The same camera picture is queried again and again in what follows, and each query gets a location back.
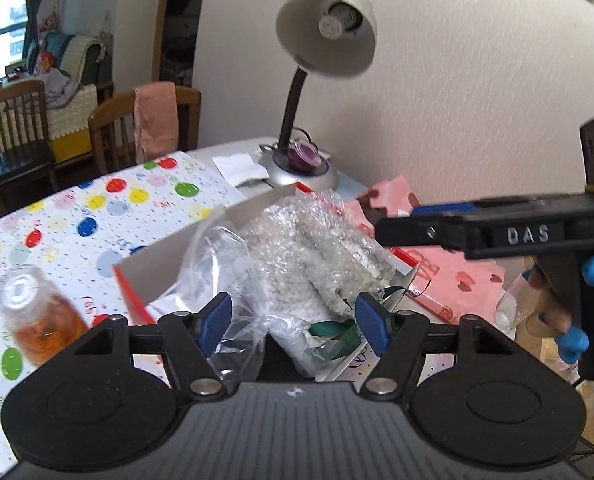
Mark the white paper sheet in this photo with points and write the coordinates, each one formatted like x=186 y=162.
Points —
x=237 y=167

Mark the tea bottle with white cap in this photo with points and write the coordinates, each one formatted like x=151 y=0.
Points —
x=42 y=330

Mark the sofa with cream cover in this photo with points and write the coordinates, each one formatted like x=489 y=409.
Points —
x=72 y=110

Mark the clear plastic bag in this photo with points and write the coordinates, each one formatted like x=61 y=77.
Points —
x=227 y=270

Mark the grey curtain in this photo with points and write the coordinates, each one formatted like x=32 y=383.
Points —
x=37 y=10

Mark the pink towel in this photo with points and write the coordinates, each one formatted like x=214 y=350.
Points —
x=154 y=120

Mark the balloon print tablecloth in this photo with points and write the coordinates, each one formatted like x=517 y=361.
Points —
x=77 y=195

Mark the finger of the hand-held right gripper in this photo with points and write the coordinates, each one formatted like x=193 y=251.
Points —
x=442 y=208
x=417 y=232

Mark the lilac garment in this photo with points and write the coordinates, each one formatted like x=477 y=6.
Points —
x=62 y=87

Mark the red printed cushion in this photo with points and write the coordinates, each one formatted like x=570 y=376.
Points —
x=42 y=62

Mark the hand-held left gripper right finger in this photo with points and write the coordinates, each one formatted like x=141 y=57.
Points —
x=374 y=322

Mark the pink heart print bag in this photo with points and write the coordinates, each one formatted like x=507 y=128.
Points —
x=457 y=280

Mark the red cardboard box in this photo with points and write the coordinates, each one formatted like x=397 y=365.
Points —
x=187 y=240

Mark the person's right hand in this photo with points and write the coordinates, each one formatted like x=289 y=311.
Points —
x=554 y=317

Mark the bubble wrap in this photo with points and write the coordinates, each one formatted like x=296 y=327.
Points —
x=287 y=240

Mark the wooden chair dark seat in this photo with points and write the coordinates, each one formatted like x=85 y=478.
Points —
x=17 y=157

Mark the printed pouch with green ribbon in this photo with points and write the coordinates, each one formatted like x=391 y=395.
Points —
x=332 y=332

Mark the purple round object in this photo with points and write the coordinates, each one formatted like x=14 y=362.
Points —
x=304 y=156

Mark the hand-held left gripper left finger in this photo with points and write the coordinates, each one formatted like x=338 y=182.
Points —
x=214 y=322

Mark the grey desk lamp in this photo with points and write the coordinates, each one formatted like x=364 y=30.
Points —
x=327 y=45

